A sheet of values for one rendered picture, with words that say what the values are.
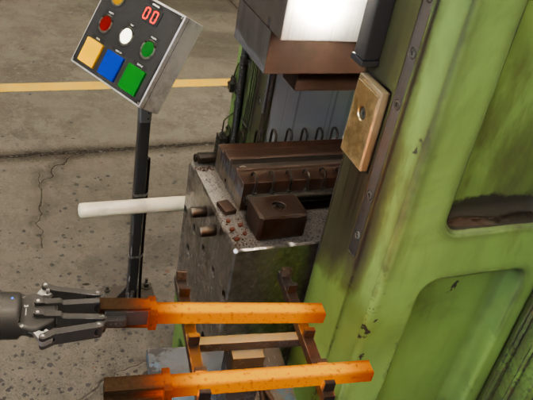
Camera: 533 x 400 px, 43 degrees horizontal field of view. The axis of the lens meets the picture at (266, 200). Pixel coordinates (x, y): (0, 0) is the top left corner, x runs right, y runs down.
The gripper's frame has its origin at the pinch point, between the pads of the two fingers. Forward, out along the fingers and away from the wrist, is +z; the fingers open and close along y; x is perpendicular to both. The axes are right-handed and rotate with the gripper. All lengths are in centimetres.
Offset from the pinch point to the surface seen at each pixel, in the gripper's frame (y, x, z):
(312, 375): 12.8, -2.9, 29.9
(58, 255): -139, -104, -11
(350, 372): 12.7, -2.8, 36.6
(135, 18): -107, 11, 8
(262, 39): -48, 31, 29
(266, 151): -60, -3, 39
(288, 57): -46, 28, 34
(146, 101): -88, -6, 11
